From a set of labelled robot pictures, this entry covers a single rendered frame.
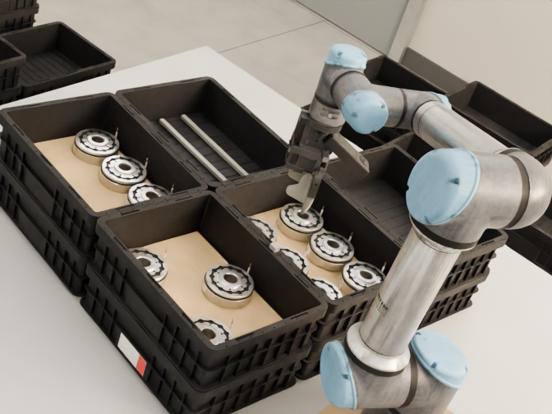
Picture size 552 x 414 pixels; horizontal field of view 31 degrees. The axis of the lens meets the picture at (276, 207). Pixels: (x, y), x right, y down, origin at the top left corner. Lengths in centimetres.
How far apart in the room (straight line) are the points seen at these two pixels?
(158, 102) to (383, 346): 105
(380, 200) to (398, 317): 89
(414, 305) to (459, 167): 27
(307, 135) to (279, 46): 303
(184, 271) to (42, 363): 34
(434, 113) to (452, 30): 326
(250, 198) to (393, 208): 42
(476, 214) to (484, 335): 98
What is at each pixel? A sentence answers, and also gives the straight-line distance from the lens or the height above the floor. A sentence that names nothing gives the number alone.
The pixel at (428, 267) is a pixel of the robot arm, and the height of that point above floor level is 126.
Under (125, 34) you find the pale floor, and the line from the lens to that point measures 472.
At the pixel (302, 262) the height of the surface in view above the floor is 86.
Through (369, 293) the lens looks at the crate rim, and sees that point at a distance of 204.
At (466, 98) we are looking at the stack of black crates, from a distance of 389.
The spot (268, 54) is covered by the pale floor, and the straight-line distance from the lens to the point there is 490.
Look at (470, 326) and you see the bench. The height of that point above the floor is 70.
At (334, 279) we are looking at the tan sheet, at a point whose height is 83.
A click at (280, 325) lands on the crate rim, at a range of 188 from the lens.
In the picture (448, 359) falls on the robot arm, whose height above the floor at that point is 103.
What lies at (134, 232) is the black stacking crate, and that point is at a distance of 208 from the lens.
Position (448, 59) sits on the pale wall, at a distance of 513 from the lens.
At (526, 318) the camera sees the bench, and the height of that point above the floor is 70.
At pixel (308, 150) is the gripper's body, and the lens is 199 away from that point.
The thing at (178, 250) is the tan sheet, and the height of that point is 83.
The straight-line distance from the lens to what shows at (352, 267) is 221.
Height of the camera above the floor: 215
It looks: 34 degrees down
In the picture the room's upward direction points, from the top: 19 degrees clockwise
